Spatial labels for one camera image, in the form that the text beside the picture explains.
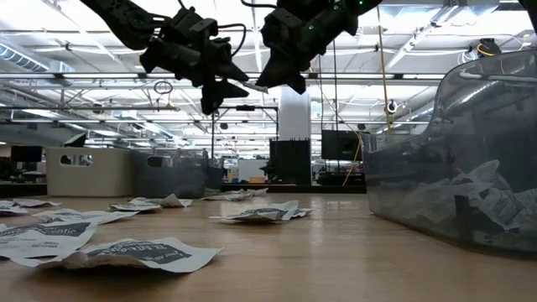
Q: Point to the distant black rig frame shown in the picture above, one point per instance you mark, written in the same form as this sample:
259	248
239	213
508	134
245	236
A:
260	107

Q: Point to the white building column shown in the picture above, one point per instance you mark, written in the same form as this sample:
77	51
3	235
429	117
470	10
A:
294	113

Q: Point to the black cabinet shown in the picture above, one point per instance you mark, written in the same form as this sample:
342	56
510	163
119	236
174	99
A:
289	163

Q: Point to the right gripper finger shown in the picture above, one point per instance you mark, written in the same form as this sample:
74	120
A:
272	71
298	81

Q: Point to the silver ceiling duct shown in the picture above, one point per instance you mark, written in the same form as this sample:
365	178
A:
21	56

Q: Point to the small silver foil packet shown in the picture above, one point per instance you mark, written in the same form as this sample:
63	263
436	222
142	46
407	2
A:
259	191

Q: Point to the yellow box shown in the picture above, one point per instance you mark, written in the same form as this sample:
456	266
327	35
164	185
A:
257	180

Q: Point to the brown translucent plastic bin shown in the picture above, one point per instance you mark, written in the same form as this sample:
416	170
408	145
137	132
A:
172	174
419	142

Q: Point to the blue white bottle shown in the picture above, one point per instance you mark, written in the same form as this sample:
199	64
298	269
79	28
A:
233	175

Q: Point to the light grey plastic bin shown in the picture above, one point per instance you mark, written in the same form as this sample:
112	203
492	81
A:
90	172

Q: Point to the black monitor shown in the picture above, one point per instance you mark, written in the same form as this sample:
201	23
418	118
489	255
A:
26	154
340	144

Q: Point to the long ceiling light rail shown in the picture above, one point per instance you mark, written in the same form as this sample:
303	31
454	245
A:
377	76

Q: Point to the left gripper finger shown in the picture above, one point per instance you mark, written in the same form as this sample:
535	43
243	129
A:
233	72
222	94

